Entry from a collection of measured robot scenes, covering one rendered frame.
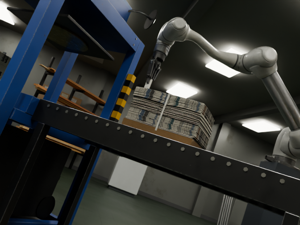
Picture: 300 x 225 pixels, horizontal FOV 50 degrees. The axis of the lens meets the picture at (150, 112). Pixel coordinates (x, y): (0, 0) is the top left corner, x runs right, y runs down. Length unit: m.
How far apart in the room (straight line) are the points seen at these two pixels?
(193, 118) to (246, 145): 10.73
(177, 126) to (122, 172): 7.15
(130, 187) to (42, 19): 7.22
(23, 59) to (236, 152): 10.75
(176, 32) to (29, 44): 0.77
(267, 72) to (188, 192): 9.58
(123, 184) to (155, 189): 2.60
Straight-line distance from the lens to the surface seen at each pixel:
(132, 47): 2.44
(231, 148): 11.94
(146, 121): 1.59
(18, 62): 1.74
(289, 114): 2.12
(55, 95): 2.77
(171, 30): 1.86
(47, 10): 1.81
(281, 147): 2.31
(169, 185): 11.18
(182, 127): 1.52
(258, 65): 2.03
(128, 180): 8.66
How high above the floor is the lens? 0.62
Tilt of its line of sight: 11 degrees up
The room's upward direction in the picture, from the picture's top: 21 degrees clockwise
